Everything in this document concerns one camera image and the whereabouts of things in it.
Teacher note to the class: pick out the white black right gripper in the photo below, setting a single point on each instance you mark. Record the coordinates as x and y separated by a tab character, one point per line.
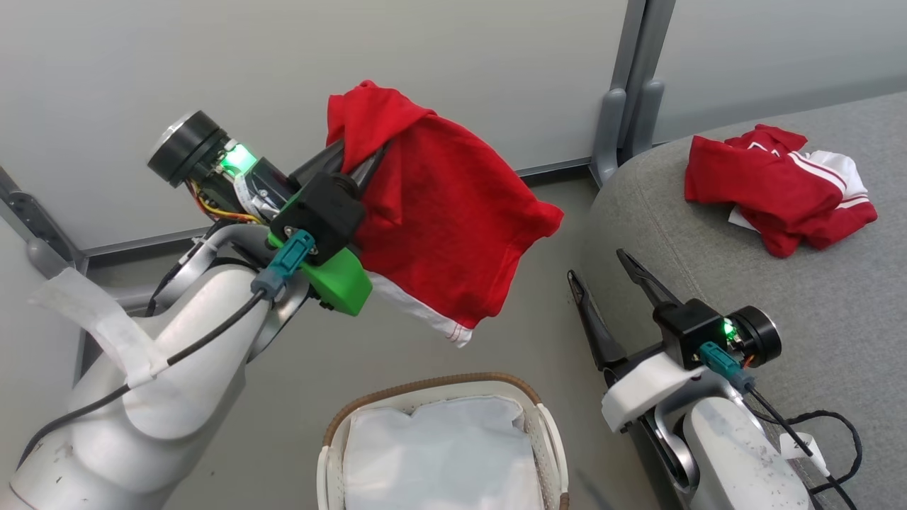
638	389

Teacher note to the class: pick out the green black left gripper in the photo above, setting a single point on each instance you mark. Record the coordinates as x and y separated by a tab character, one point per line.
340	280

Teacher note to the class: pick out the plain red shirt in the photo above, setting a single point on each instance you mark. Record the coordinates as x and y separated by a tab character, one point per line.
439	212

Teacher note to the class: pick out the red shirt with white stripes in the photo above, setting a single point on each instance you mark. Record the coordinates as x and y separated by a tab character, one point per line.
772	188

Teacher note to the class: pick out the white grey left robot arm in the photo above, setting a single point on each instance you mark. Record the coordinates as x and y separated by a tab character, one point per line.
177	397

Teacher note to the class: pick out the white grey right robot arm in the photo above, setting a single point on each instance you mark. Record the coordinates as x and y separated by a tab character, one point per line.
737	460

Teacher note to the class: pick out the grey fabric sofa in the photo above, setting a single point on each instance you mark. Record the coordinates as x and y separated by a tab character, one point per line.
815	297

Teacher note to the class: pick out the white wicker-rimmed laundry basket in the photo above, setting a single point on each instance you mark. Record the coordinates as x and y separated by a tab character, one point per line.
545	439

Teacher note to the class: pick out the grey curved partition foot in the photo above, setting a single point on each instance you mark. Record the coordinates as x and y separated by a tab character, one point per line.
46	251

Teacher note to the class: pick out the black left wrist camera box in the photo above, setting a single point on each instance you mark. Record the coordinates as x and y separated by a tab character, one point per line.
322	212

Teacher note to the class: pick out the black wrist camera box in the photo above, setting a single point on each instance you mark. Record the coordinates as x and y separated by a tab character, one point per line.
322	212
691	329

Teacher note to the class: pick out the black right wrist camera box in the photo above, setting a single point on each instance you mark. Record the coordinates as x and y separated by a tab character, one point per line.
691	329

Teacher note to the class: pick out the grey upright partition post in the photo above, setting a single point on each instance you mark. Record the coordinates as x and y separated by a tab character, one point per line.
631	92

